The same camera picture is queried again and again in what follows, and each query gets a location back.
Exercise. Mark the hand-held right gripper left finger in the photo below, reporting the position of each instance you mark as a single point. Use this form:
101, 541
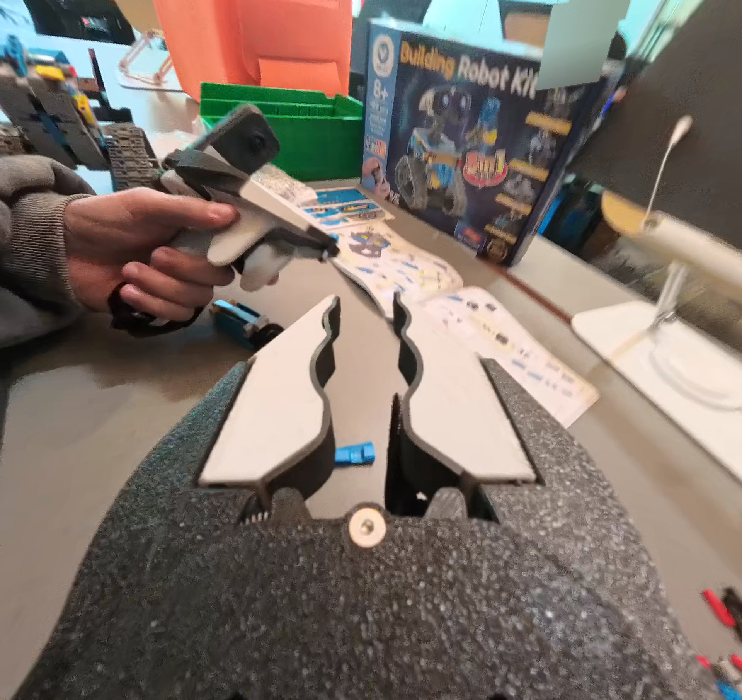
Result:
272, 416

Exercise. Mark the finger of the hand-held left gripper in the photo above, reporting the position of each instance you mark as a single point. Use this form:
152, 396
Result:
278, 207

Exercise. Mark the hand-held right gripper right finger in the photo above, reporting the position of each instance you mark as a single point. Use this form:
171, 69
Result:
464, 416

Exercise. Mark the blue angled panel piece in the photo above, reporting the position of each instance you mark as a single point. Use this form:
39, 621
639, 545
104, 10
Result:
353, 455

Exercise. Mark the black wheel blue beam assembly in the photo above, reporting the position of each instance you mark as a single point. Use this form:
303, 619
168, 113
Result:
243, 323

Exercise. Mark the pile of small building pieces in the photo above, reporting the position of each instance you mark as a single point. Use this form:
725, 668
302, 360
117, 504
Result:
722, 607

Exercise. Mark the person's left forearm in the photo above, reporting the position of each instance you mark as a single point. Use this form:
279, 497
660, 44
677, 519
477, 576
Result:
35, 236

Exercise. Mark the grey desk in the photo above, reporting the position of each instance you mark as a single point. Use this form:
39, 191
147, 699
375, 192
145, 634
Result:
87, 421
556, 271

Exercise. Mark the person's left hand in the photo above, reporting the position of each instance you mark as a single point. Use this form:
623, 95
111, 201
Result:
116, 236

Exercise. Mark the clear bubble wrap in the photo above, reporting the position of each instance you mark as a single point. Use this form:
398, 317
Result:
284, 181

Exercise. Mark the green container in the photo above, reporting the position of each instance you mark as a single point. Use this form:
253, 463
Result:
301, 132

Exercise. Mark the blue sticker sheet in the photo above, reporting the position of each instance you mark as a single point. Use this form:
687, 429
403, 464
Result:
342, 204

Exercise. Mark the open instruction booklet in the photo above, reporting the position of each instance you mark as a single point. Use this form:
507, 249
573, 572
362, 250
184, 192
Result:
493, 335

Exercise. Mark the orange plastic case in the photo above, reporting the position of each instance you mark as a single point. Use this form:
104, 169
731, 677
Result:
232, 16

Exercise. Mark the tracked robot model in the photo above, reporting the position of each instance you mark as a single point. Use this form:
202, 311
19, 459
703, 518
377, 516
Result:
58, 126

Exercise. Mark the dark blue toy box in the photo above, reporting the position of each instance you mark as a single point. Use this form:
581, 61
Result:
464, 143

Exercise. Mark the white folding stand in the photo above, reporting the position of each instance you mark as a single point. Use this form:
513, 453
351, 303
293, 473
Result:
666, 352

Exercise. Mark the tan wooden board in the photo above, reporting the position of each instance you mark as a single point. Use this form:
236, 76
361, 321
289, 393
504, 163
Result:
623, 213

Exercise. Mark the black flat device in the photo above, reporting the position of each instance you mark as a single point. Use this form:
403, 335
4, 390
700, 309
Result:
684, 103

